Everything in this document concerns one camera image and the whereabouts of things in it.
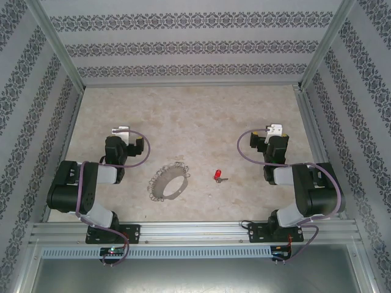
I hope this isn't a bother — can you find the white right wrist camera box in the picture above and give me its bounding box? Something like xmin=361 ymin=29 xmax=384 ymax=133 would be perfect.
xmin=264 ymin=123 xmax=284 ymax=145

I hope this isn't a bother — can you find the aluminium frame post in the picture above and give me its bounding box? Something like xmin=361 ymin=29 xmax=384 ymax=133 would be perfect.
xmin=24 ymin=0 xmax=86 ymax=91
xmin=298 ymin=0 xmax=358 ymax=91

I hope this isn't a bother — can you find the aluminium mounting rail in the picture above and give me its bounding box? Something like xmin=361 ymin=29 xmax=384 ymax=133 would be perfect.
xmin=29 ymin=221 xmax=358 ymax=245

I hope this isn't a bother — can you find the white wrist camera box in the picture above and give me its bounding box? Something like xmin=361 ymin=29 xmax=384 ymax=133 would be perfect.
xmin=264 ymin=123 xmax=284 ymax=145
xmin=111 ymin=125 xmax=131 ymax=145

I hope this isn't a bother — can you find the metal disc with key rings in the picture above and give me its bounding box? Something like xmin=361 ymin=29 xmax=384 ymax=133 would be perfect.
xmin=146 ymin=161 xmax=192 ymax=203

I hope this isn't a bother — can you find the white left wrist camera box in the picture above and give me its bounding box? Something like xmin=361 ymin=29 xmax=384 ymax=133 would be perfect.
xmin=111 ymin=125 xmax=131 ymax=145

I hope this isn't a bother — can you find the grey slotted cable duct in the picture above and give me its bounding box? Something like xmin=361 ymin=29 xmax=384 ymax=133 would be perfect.
xmin=41 ymin=246 xmax=272 ymax=260

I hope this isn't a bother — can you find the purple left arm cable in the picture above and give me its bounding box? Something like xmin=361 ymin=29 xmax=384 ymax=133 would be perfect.
xmin=75 ymin=128 xmax=152 ymax=267

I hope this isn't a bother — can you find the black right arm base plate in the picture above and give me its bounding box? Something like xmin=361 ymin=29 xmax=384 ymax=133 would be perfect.
xmin=247 ymin=222 xmax=305 ymax=244

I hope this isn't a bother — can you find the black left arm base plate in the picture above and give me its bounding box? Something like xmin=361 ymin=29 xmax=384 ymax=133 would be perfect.
xmin=85 ymin=224 xmax=141 ymax=245

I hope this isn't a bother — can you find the aluminium frame bar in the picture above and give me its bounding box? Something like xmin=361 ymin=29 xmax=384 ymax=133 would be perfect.
xmin=82 ymin=79 xmax=302 ymax=89
xmin=42 ymin=88 xmax=85 ymax=222
xmin=293 ymin=85 xmax=349 ymax=220

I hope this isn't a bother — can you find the grey metal sheet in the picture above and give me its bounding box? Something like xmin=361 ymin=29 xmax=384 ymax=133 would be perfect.
xmin=29 ymin=258 xmax=373 ymax=293

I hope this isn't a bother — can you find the small circuit board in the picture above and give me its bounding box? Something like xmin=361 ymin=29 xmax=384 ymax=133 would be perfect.
xmin=100 ymin=247 xmax=128 ymax=257
xmin=271 ymin=245 xmax=293 ymax=259

